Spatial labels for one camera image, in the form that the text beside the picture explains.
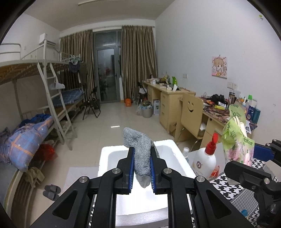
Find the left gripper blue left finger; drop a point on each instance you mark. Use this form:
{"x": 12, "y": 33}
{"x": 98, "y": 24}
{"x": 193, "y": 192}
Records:
{"x": 130, "y": 158}

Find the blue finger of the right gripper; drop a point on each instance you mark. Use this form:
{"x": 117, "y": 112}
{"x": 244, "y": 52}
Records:
{"x": 262, "y": 152}

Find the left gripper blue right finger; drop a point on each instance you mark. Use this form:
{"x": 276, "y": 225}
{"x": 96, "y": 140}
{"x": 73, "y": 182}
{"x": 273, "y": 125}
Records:
{"x": 153, "y": 184}

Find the green floral tissue pack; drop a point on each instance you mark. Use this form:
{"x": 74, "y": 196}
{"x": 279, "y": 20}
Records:
{"x": 236, "y": 144}

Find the grey sock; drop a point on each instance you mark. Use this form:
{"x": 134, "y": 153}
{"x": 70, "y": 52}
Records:
{"x": 142, "y": 145}

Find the houndstooth table mat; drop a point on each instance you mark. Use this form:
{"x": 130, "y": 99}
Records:
{"x": 241, "y": 198}

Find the blue spray bottle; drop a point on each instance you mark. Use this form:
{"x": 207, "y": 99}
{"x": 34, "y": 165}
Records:
{"x": 185, "y": 153}

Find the red snack packet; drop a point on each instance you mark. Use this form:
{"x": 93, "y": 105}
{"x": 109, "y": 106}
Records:
{"x": 215, "y": 173}

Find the white lotion pump bottle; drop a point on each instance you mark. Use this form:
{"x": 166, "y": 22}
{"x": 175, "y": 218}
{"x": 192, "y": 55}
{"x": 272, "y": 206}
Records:
{"x": 204, "y": 161}

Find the wooden desk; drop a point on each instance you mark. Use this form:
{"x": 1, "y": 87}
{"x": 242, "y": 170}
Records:
{"x": 213, "y": 120}

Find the grey trash bin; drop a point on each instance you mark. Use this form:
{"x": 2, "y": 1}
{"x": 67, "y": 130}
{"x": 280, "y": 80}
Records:
{"x": 146, "y": 110}

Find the black headphones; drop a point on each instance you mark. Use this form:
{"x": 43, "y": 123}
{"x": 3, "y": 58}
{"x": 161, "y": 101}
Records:
{"x": 218, "y": 99}

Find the black slippers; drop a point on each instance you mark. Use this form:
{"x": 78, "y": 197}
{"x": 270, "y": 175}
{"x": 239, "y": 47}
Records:
{"x": 52, "y": 192}

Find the orange bucket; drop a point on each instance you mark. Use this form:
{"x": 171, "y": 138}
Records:
{"x": 128, "y": 102}

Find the wooden smiley chair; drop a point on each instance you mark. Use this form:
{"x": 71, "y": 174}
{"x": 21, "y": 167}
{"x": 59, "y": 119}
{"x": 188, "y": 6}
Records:
{"x": 190, "y": 118}

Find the black folding chair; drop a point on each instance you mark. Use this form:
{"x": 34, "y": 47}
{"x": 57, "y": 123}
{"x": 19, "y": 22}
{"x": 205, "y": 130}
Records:
{"x": 92, "y": 103}

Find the red plastic bag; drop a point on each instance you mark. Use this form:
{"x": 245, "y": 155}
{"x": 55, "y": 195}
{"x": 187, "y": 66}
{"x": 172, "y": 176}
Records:
{"x": 45, "y": 152}

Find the right brown curtain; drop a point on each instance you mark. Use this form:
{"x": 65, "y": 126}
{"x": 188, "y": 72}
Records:
{"x": 138, "y": 57}

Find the brown curtain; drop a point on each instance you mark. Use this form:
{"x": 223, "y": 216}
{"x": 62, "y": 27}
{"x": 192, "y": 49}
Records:
{"x": 138, "y": 57}
{"x": 77, "y": 49}

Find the white metal bunk bed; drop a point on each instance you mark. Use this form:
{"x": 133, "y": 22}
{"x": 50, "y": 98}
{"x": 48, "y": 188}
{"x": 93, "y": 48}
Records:
{"x": 32, "y": 84}

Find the glass balcony door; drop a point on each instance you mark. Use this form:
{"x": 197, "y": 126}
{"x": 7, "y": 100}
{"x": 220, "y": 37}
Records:
{"x": 107, "y": 46}

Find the left brown curtain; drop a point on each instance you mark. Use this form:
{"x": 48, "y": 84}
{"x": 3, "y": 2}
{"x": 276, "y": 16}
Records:
{"x": 77, "y": 49}

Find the white air conditioner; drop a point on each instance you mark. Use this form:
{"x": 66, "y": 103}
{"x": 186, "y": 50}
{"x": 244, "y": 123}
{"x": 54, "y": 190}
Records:
{"x": 43, "y": 38}

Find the ceiling tube light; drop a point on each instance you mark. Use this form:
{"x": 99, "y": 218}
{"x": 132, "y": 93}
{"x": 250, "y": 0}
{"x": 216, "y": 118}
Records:
{"x": 92, "y": 1}

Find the cartoon girl wall poster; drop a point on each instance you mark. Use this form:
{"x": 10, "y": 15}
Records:
{"x": 219, "y": 66}

